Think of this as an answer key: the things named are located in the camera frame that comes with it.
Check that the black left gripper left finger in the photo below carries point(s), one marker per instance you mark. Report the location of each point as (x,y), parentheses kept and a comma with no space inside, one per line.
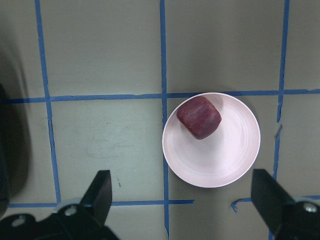
(97,200)

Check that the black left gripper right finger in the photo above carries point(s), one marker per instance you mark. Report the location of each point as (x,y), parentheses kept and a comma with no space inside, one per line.
(272,202)

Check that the red apple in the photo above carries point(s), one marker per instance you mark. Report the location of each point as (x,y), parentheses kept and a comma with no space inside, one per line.
(199,116)

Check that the pink plate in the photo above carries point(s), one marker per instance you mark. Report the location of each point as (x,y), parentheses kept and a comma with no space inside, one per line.
(221,158)

